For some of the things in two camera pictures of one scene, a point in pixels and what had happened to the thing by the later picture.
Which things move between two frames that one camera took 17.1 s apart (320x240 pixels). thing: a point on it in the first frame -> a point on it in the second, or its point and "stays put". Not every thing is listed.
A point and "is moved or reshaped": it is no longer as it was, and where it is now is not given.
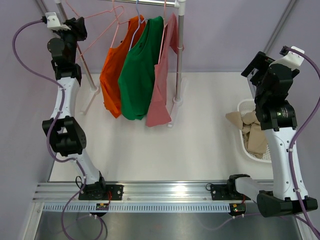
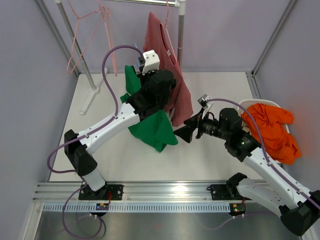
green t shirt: (136, 78) -> (158, 129)
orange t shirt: (112, 63) is moved or reshaped
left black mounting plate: (100, 191) stays put
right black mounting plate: (226, 192) stays put
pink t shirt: (164, 92) -> (179, 103)
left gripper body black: (68, 36) -> (144, 78)
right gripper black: (260, 62) -> (186, 132)
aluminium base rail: (194, 192) stays put
